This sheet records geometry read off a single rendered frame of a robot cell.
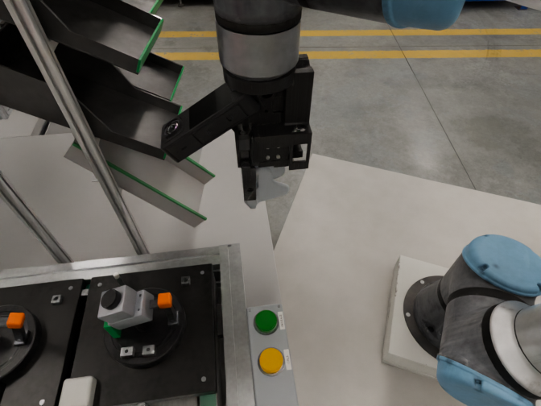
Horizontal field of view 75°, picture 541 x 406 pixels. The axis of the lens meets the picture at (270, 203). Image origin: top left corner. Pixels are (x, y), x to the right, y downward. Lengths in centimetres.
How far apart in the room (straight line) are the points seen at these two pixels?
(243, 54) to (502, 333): 44
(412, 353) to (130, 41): 72
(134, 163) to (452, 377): 65
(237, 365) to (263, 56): 52
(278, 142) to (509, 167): 248
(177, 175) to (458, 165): 210
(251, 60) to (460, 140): 258
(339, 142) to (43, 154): 183
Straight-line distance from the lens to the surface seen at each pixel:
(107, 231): 101
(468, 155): 274
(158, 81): 82
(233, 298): 73
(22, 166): 132
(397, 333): 78
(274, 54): 32
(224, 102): 37
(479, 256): 63
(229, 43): 33
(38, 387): 76
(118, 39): 61
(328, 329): 81
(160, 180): 79
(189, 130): 37
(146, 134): 67
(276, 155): 41
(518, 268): 65
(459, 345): 58
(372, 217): 99
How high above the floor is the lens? 161
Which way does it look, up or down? 50 degrees down
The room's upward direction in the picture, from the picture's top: straight up
